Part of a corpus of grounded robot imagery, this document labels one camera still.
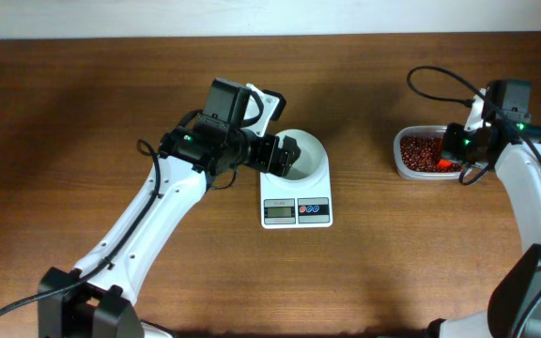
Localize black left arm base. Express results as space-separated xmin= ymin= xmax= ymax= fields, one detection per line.
xmin=38 ymin=283 xmax=145 ymax=338

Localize red plastic measuring scoop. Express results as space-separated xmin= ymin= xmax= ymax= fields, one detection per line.
xmin=436 ymin=159 xmax=453 ymax=169

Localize red beans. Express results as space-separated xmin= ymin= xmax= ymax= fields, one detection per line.
xmin=400 ymin=136 xmax=462 ymax=173

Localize white kitchen scale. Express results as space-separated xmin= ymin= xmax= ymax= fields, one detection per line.
xmin=260 ymin=155 xmax=333 ymax=229

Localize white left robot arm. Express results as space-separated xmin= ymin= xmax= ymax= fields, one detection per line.
xmin=75 ymin=78 xmax=301 ymax=302

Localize clear plastic bean container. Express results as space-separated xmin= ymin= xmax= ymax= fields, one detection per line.
xmin=394 ymin=126 xmax=462 ymax=180

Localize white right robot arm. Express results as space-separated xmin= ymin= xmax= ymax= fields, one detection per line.
xmin=428 ymin=80 xmax=541 ymax=337

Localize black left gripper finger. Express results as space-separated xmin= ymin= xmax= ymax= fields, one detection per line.
xmin=281 ymin=135 xmax=301 ymax=160
xmin=274 ymin=157 xmax=295 ymax=177

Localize white bowl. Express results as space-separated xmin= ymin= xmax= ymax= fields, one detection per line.
xmin=278 ymin=129 xmax=328 ymax=184

